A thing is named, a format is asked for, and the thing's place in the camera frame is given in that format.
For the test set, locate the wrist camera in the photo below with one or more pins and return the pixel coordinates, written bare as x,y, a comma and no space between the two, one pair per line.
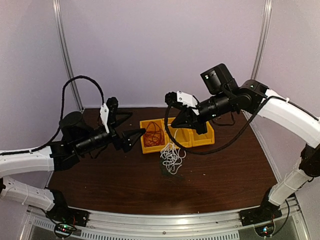
107,112
181,100

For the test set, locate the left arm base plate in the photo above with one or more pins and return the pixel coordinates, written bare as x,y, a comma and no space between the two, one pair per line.
71,216

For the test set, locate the left aluminium frame post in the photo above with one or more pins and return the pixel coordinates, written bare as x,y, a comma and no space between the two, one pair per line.
65,53

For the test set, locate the right circuit board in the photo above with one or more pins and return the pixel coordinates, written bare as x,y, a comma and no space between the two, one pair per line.
265,230

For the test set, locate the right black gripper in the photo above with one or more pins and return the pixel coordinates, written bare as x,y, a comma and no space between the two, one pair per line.
188,120

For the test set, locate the right aluminium frame post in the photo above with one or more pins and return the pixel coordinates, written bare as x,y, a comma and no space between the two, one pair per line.
263,36

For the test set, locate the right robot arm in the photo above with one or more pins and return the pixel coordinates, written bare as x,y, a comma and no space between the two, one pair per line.
259,100

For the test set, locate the aluminium front rail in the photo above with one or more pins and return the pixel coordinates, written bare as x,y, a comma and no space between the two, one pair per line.
221,225

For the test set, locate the yellow three-compartment bin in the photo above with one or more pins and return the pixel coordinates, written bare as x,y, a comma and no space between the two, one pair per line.
156,137

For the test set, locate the aluminium frame post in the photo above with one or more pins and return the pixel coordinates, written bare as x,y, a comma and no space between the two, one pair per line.
65,53
263,36

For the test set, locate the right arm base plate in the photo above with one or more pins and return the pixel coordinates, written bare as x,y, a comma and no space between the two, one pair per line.
257,215

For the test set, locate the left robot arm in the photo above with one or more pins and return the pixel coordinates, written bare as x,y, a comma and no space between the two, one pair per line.
78,139

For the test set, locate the circuit board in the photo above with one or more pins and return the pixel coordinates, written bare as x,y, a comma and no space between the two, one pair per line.
265,230
63,230

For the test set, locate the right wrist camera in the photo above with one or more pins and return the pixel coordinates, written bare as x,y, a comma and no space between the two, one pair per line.
181,100

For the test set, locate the left circuit board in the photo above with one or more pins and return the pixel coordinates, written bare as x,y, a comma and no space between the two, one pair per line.
63,230

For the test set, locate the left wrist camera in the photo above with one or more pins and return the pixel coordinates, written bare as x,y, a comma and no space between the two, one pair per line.
107,112

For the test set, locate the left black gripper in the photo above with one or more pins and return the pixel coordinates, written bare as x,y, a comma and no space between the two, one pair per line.
121,143

